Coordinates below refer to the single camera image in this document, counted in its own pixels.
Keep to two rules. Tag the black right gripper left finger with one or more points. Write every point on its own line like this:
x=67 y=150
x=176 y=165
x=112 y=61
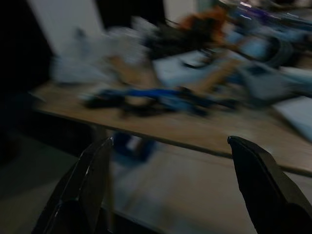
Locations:
x=80 y=195

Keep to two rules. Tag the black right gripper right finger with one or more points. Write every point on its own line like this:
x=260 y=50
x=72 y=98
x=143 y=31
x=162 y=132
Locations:
x=265 y=195

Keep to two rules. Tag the white paper sheet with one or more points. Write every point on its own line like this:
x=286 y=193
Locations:
x=296 y=114

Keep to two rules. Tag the white plastic bag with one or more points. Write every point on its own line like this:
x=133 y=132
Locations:
x=97 y=56

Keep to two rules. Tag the orange and black bundle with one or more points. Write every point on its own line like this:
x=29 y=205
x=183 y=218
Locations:
x=204 y=24

